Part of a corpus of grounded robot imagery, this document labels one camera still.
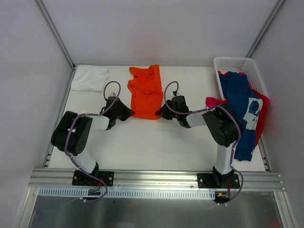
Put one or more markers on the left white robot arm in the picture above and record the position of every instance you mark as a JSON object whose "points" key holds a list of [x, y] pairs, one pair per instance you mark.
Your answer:
{"points": [[73, 130]]}

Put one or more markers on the white slotted cable duct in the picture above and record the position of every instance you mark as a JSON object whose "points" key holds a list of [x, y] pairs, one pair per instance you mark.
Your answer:
{"points": [[128, 193]]}

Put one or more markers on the white plastic basket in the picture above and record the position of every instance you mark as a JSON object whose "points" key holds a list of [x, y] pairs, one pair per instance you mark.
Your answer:
{"points": [[243, 65]]}

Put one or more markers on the blue printed t shirt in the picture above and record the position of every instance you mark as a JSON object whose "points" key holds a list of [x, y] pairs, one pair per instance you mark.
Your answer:
{"points": [[247, 106]]}

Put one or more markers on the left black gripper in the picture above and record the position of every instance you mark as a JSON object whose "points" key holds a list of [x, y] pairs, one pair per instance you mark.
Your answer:
{"points": [[121, 110]]}

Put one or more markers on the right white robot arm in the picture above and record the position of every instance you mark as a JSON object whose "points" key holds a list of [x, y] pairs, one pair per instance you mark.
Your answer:
{"points": [[224, 126]]}

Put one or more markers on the aluminium mounting rail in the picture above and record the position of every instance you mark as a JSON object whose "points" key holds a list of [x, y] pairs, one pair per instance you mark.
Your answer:
{"points": [[156, 180]]}

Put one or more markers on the red t shirt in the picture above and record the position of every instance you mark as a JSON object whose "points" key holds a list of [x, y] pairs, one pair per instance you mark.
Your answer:
{"points": [[212, 102]]}

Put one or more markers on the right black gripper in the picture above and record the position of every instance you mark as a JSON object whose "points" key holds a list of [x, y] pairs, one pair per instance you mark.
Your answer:
{"points": [[169, 110]]}

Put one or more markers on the orange t shirt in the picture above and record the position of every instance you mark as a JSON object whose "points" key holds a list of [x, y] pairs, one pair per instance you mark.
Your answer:
{"points": [[146, 90]]}

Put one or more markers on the folded white t shirt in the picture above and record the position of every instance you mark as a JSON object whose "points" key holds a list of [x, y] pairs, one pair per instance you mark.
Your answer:
{"points": [[89, 78]]}

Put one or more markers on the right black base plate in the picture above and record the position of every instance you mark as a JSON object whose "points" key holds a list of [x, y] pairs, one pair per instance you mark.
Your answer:
{"points": [[210, 180]]}

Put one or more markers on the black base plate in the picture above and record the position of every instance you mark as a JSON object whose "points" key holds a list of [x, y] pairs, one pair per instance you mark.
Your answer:
{"points": [[210, 180], [81, 179]]}

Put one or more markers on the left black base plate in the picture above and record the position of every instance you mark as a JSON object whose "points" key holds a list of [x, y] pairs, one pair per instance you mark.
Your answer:
{"points": [[81, 179]]}

